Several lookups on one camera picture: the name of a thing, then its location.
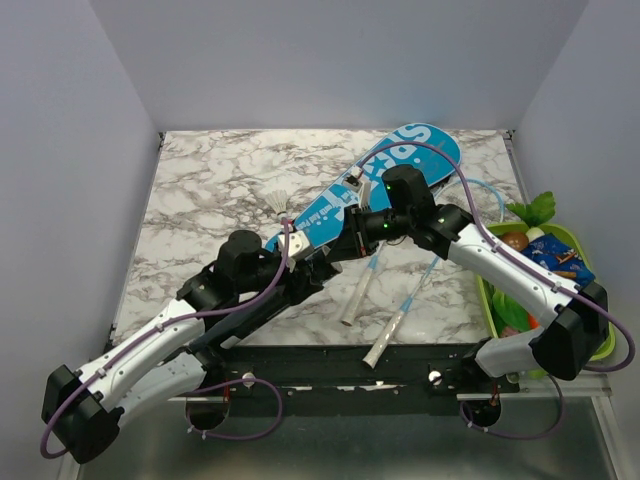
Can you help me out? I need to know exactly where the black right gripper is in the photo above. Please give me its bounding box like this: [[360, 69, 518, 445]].
[[325, 203, 413, 263]]

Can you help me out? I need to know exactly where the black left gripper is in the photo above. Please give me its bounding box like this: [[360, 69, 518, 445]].
[[236, 250, 325, 306]]

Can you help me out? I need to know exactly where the black shuttlecock tube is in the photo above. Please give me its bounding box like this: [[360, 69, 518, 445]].
[[188, 267, 296, 355]]

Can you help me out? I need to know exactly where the white feather shuttlecock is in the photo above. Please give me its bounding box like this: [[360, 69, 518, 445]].
[[264, 189, 289, 220]]

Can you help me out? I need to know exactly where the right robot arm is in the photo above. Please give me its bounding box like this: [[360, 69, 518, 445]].
[[326, 165, 608, 392]]

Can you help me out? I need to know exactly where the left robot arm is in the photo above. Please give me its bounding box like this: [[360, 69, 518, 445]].
[[40, 230, 341, 464]]

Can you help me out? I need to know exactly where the badminton racket left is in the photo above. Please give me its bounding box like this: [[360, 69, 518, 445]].
[[340, 242, 386, 327]]

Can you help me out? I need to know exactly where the badminton racket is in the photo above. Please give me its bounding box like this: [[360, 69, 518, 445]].
[[340, 242, 386, 327], [363, 179, 506, 368]]

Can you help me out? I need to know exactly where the badminton racket right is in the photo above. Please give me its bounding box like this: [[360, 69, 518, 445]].
[[363, 179, 506, 368]]

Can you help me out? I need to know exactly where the blue racket bag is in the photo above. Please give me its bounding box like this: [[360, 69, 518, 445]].
[[263, 122, 462, 261]]

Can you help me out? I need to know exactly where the brown toy mushroom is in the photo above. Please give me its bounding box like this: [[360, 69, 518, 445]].
[[500, 231, 529, 251]]

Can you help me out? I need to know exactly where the purple toy onion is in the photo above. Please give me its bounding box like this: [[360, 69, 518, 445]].
[[499, 326, 520, 338]]

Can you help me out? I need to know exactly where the green toy leaf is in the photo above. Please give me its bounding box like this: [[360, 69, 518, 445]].
[[506, 191, 556, 228]]

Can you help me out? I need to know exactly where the blue snack bag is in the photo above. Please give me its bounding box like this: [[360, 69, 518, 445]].
[[521, 234, 595, 287]]

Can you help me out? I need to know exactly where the orange toy carrot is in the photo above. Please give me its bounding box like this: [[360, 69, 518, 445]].
[[527, 313, 540, 330]]

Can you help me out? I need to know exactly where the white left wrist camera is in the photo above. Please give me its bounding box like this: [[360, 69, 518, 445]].
[[277, 231, 314, 261]]

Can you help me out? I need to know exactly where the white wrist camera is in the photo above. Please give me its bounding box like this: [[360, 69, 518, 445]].
[[343, 174, 371, 209], [277, 231, 314, 261]]

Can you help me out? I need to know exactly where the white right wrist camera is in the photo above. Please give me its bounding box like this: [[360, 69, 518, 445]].
[[343, 174, 371, 209]]

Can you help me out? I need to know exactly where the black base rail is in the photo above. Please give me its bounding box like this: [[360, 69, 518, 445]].
[[196, 343, 519, 417]]

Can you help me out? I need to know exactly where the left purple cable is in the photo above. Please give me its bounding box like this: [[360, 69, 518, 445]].
[[39, 219, 296, 459]]

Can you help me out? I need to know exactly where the purple cable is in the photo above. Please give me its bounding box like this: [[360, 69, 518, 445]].
[[39, 219, 296, 459], [357, 142, 636, 374]]

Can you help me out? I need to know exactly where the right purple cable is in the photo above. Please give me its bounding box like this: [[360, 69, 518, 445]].
[[357, 142, 636, 374]]

